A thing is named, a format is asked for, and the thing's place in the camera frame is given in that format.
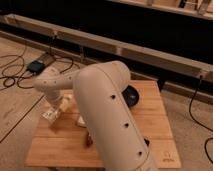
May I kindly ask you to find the white labelled plastic bottle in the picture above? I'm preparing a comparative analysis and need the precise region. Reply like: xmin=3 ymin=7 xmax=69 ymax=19
xmin=42 ymin=95 xmax=72 ymax=124

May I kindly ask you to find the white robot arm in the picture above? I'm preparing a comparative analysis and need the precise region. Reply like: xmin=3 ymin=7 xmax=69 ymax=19
xmin=34 ymin=61 xmax=159 ymax=171

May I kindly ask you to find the dark ceramic bowl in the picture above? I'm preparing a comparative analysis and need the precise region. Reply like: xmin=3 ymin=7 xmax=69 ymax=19
xmin=122 ymin=85 xmax=139 ymax=108

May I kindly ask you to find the small white box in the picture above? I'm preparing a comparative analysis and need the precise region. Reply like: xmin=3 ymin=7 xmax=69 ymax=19
xmin=77 ymin=116 xmax=86 ymax=127

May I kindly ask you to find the red snack wrapper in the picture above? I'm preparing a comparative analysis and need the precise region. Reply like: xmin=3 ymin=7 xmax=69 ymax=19
xmin=86 ymin=133 xmax=93 ymax=147

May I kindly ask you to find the black rectangular pouch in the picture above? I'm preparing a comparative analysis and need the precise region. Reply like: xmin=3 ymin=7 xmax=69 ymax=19
xmin=144 ymin=139 xmax=150 ymax=146

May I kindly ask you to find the blue black power adapter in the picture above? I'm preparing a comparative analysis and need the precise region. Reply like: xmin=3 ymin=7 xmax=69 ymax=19
xmin=27 ymin=61 xmax=45 ymax=74

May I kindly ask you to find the wooden table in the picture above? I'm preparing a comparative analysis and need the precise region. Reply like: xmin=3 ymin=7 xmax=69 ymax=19
xmin=25 ymin=80 xmax=181 ymax=170

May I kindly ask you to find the long wooden rail frame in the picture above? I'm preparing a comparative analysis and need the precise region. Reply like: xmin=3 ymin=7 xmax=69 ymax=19
xmin=0 ymin=14 xmax=213 ymax=98

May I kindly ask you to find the black floor cable left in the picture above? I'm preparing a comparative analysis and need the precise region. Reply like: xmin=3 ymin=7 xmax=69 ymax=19
xmin=0 ymin=44 xmax=81 ymax=90

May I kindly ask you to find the black cable right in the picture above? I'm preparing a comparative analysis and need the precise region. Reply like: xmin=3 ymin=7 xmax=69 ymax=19
xmin=188 ymin=74 xmax=213 ymax=165

